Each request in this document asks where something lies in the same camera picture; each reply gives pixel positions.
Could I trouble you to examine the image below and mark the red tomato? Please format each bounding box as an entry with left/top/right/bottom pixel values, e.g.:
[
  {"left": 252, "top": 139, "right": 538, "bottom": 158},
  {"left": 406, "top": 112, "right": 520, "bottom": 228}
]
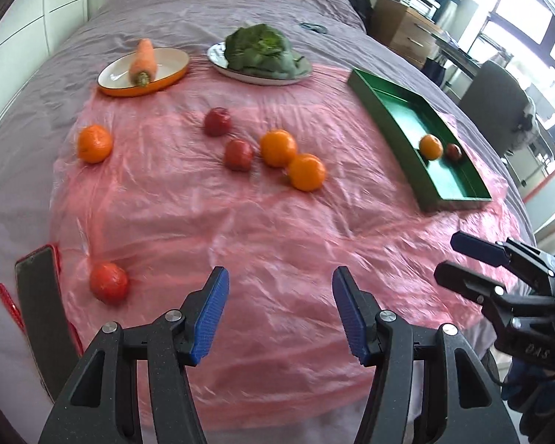
[{"left": 89, "top": 263, "right": 129, "bottom": 306}]

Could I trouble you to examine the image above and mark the orange cluster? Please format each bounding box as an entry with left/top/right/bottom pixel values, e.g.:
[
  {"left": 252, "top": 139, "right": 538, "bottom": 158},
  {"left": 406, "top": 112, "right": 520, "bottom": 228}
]
[
  {"left": 286, "top": 154, "right": 326, "bottom": 192},
  {"left": 419, "top": 133, "right": 444, "bottom": 161},
  {"left": 259, "top": 129, "right": 297, "bottom": 168}
]

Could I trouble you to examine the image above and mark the small red apple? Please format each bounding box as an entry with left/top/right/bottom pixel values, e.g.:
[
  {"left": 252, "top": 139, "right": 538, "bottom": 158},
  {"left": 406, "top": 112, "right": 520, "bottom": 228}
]
[
  {"left": 203, "top": 107, "right": 232, "bottom": 137},
  {"left": 223, "top": 138, "right": 253, "bottom": 172}
]

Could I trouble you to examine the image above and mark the small red apple back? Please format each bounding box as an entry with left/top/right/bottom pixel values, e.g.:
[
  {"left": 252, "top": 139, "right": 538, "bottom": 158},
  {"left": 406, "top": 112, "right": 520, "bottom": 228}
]
[{"left": 203, "top": 107, "right": 232, "bottom": 137}]

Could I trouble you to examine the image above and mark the green rectangular tray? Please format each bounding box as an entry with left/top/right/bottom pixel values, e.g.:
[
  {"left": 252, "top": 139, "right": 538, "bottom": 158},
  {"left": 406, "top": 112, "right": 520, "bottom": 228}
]
[{"left": 348, "top": 69, "right": 492, "bottom": 212}]

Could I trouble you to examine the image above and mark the red pen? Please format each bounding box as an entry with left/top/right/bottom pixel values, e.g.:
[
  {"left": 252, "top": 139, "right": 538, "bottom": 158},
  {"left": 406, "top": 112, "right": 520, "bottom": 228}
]
[{"left": 0, "top": 283, "right": 26, "bottom": 334}]

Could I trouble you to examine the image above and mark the smartphone in red case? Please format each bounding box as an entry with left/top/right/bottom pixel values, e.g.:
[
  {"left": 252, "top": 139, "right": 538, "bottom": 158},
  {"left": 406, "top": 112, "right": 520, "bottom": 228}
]
[{"left": 14, "top": 243, "right": 83, "bottom": 401}]

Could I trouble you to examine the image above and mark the grey office chair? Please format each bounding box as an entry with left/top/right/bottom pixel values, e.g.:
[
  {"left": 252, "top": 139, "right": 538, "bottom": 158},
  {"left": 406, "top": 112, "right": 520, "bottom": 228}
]
[{"left": 459, "top": 60, "right": 539, "bottom": 157}]

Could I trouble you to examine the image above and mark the dark blue bag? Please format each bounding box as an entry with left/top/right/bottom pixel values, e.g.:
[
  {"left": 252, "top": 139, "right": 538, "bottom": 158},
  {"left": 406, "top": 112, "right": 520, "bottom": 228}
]
[{"left": 421, "top": 58, "right": 446, "bottom": 87}]

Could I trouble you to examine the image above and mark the pink plastic sheet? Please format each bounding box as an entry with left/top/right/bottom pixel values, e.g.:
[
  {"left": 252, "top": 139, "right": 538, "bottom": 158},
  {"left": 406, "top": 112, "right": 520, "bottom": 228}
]
[{"left": 51, "top": 61, "right": 528, "bottom": 430}]

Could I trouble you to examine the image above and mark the cluttered desk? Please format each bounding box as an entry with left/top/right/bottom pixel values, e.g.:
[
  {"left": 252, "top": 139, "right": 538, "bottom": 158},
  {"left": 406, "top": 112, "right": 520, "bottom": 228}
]
[{"left": 432, "top": 31, "right": 514, "bottom": 84}]

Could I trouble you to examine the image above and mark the wooden drawer cabinet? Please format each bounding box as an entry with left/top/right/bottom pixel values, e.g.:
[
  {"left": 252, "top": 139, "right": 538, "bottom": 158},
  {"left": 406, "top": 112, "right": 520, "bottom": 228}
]
[{"left": 368, "top": 0, "right": 442, "bottom": 69}]

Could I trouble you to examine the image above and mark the black backpack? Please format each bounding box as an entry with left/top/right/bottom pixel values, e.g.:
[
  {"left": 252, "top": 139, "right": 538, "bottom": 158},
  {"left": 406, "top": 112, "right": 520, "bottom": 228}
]
[{"left": 348, "top": 0, "right": 373, "bottom": 33}]

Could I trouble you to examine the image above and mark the white round plate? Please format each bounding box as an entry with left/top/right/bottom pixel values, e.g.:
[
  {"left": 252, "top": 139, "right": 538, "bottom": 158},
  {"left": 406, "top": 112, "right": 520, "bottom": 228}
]
[{"left": 206, "top": 42, "right": 313, "bottom": 86}]

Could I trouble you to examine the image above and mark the green leafy cabbage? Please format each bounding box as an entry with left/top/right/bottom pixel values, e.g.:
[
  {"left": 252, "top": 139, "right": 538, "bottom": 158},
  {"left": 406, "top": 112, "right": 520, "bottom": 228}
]
[{"left": 224, "top": 23, "right": 297, "bottom": 76}]

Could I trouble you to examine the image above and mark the orange carrot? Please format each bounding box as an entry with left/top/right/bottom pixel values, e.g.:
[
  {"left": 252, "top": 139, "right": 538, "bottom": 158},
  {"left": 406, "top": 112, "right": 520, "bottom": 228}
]
[{"left": 128, "top": 39, "right": 157, "bottom": 87}]

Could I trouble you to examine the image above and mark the orange oval dish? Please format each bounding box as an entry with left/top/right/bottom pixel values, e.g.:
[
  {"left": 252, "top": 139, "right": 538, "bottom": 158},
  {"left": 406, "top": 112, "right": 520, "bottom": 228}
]
[{"left": 97, "top": 48, "right": 190, "bottom": 97}]

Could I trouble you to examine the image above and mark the white wardrobe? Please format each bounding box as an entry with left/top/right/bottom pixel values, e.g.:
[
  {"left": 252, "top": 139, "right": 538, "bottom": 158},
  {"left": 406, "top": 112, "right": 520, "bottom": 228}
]
[{"left": 0, "top": 0, "right": 88, "bottom": 120}]

